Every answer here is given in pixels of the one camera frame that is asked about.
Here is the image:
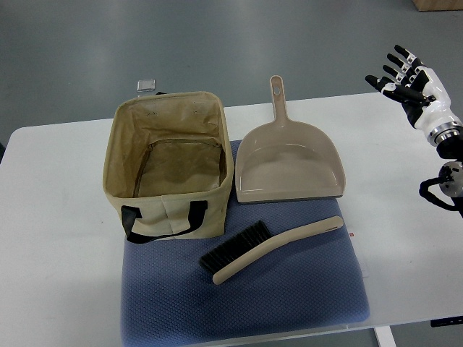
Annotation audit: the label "blue textured cushion mat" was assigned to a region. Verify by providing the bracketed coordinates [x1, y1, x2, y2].
[119, 140, 371, 346]

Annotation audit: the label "beige hand broom black bristles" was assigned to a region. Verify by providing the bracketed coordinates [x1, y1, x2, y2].
[198, 215, 344, 285]

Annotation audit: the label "black table control panel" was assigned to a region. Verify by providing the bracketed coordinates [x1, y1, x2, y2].
[430, 316, 463, 327]

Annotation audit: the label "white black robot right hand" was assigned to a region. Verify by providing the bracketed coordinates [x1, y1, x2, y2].
[365, 45, 462, 132]

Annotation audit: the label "white table leg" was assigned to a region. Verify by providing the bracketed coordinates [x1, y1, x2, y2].
[373, 325, 397, 347]

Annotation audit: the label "silver black robot right arm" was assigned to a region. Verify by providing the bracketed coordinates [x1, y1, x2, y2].
[419, 121, 462, 215]

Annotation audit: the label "yellow fabric bag black handles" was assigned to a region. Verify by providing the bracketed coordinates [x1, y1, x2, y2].
[103, 92, 234, 244]

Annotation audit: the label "brown cardboard box corner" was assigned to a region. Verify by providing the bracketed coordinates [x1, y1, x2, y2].
[412, 0, 463, 12]

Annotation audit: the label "beige plastic dustpan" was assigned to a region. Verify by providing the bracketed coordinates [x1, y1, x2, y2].
[234, 75, 346, 203]

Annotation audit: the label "small silver floor plate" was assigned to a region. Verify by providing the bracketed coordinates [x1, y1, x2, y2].
[137, 79, 156, 93]

